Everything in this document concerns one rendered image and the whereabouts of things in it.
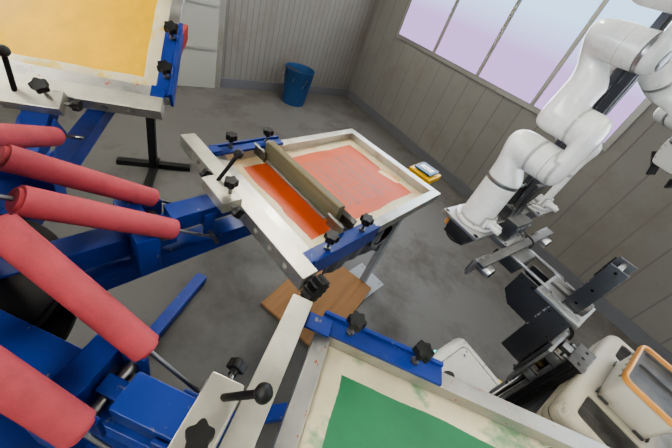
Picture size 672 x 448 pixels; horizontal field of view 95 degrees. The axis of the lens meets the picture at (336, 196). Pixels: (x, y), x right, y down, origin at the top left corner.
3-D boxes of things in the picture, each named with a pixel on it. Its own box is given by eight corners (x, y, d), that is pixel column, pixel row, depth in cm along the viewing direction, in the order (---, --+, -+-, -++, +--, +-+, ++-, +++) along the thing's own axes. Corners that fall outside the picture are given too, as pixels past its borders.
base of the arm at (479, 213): (506, 234, 99) (538, 198, 90) (485, 243, 92) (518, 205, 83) (469, 203, 108) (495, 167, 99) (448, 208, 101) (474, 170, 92)
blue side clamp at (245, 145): (274, 148, 135) (277, 134, 131) (281, 154, 133) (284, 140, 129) (208, 160, 115) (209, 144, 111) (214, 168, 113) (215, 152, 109)
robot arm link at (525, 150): (496, 169, 98) (529, 124, 89) (531, 196, 90) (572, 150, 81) (478, 171, 93) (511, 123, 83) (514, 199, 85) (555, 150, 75)
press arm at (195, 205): (224, 201, 94) (225, 188, 91) (234, 213, 91) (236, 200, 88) (163, 218, 82) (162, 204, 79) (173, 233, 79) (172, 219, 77)
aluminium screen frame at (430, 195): (349, 134, 167) (352, 128, 165) (436, 199, 141) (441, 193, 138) (208, 159, 113) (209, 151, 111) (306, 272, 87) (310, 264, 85)
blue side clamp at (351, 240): (363, 231, 110) (370, 217, 106) (373, 240, 108) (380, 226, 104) (298, 265, 90) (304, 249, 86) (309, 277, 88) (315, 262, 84)
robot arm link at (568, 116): (607, 34, 79) (692, 63, 68) (500, 153, 95) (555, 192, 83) (599, 5, 69) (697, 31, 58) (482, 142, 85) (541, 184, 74)
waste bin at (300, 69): (299, 96, 443) (307, 61, 414) (311, 109, 421) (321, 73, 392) (271, 94, 418) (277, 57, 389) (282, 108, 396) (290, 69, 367)
